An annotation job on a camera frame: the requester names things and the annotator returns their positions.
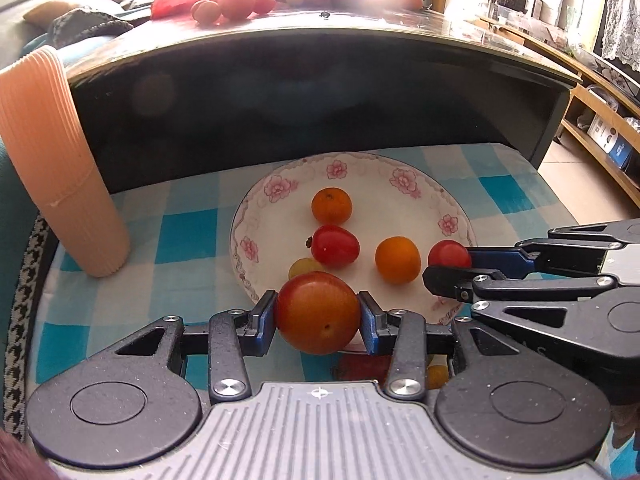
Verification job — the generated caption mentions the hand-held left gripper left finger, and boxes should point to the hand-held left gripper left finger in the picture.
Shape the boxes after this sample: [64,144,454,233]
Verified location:
[87,290,278,405]

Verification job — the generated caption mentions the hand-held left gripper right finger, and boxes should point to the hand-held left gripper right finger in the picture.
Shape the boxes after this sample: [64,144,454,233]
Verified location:
[357,291,496,402]

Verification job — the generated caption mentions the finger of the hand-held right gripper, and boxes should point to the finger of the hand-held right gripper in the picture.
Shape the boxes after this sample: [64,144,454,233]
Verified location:
[465,219,640,277]
[422,266,621,383]

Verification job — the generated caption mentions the round small red tomato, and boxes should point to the round small red tomato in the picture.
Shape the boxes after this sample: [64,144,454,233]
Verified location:
[427,239,472,270]

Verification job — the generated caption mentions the large red tomato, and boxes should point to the large red tomato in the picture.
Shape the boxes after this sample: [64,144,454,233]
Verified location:
[274,271,362,356]

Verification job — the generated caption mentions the orange cherry tomato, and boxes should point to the orange cherry tomato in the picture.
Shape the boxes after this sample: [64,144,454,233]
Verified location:
[311,187,354,225]
[375,236,422,285]

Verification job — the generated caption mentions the yellow green jujube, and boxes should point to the yellow green jujube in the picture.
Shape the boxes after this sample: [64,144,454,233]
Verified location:
[288,257,327,281]

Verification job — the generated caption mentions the oval small red tomato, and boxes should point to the oval small red tomato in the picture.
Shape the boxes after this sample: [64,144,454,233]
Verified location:
[309,225,361,267]

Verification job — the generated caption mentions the orange cherry tomato top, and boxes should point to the orange cherry tomato top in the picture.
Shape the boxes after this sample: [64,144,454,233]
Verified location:
[311,187,354,225]

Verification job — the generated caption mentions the white floral plate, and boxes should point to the white floral plate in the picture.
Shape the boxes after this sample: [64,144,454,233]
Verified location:
[230,154,478,352]

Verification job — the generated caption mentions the blue white checked tablecloth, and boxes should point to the blue white checked tablecloth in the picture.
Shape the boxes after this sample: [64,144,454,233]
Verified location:
[30,141,583,401]

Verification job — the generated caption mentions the blue white box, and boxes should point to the blue white box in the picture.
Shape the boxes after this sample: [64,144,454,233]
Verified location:
[587,114,634,169]

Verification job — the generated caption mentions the wooden television cabinet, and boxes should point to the wooden television cabinet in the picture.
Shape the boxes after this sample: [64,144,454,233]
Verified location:
[480,15,640,211]

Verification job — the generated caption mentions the dark coffee table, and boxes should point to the dark coffee table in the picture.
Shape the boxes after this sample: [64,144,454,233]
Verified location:
[65,7,583,196]

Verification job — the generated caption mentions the houndstooth cloth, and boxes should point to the houndstooth cloth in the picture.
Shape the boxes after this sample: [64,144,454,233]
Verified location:
[2,212,53,433]

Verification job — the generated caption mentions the pink rolled ribbed mat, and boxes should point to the pink rolled ribbed mat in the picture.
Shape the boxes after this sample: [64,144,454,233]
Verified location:
[0,45,132,279]

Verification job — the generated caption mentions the white lace cloth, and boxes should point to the white lace cloth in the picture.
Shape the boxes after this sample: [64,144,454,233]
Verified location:
[600,0,640,72]

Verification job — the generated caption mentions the dark red fuzzy cloth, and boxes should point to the dark red fuzzy cloth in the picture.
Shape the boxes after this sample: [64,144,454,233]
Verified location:
[0,430,51,480]

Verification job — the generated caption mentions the brownish round fruit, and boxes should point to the brownish round fruit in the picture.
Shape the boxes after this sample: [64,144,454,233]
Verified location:
[191,0,222,25]

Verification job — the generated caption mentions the dark patterned cushion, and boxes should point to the dark patterned cushion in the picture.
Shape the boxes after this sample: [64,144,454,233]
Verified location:
[47,6,136,49]

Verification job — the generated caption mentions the yellow cushion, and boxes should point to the yellow cushion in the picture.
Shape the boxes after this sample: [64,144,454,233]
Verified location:
[22,0,83,24]

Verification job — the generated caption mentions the grey sofa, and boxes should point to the grey sofa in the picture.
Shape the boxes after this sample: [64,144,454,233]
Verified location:
[0,0,61,56]

